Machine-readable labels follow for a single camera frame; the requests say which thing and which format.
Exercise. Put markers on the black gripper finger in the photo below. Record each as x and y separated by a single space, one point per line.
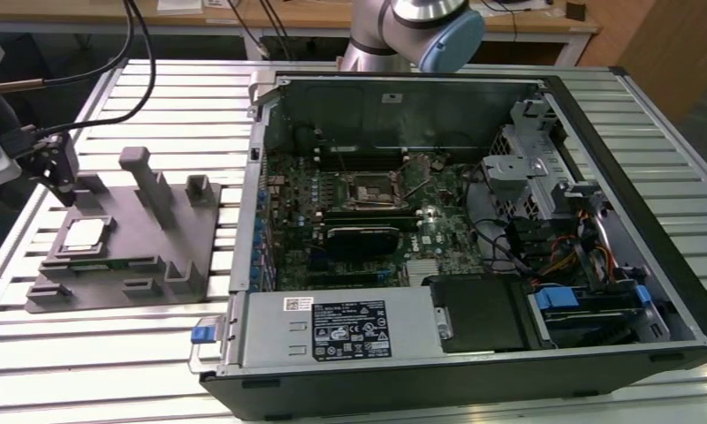
41 168
66 176

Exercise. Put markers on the silver CPU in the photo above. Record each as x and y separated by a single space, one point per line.
88 234

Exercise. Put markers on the CPU socket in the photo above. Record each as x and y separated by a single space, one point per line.
368 190

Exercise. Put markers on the grey parts rack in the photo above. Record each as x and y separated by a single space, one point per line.
134 247

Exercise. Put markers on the green RAM stick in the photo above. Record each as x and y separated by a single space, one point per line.
117 264

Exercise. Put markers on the white paper box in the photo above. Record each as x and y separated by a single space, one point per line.
178 6
220 3

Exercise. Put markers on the blue case latch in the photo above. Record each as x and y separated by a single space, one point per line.
202 334

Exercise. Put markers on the black RAM slot bank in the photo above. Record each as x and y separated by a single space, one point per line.
359 160
365 220

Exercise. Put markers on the silver power supply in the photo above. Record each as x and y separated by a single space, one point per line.
270 335

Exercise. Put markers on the black graphics card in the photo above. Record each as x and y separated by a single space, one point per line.
361 243

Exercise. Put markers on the silver chipset heatsink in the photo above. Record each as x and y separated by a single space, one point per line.
423 271

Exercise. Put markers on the green motherboard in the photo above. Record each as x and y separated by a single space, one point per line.
447 260

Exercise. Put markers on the black open PC case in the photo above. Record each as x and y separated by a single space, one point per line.
388 397

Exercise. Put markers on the silver drive cage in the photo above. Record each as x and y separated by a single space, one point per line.
507 170

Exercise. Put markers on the black plastic shroud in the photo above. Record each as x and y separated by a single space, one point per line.
483 313

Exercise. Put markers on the hard disk in blue carrier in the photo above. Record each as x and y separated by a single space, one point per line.
556 299

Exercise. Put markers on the small black box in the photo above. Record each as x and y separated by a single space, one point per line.
575 11

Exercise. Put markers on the wooden cabinet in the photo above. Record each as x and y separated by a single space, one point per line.
678 53

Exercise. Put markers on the wooden desk white frame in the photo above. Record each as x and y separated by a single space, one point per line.
224 11

